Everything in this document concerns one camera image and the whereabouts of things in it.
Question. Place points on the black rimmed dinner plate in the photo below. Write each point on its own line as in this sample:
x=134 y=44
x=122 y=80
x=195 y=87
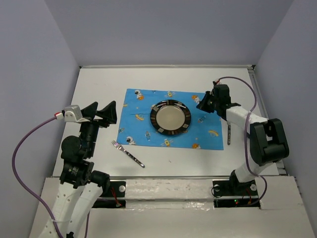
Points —
x=170 y=117

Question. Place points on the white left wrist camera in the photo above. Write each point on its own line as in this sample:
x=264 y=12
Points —
x=71 y=113

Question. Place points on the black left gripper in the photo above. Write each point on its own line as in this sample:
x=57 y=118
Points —
x=109 y=113

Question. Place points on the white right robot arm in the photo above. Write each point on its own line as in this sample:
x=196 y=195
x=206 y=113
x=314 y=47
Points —
x=264 y=139

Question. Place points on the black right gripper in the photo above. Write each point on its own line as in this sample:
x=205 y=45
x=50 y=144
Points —
x=202 y=104

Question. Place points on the blue space-print cloth placemat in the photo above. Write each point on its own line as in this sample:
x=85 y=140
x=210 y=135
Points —
x=135 y=128

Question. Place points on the steel fork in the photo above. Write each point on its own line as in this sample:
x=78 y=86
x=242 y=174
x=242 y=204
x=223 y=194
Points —
x=121 y=148

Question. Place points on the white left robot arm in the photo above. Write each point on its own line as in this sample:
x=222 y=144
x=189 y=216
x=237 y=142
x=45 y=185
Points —
x=79 y=184

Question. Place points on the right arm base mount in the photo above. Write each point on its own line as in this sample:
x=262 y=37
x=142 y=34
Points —
x=226 y=197

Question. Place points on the steel knife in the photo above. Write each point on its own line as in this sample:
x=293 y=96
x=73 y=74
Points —
x=228 y=133

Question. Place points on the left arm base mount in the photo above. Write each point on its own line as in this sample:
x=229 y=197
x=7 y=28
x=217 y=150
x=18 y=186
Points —
x=114 y=198

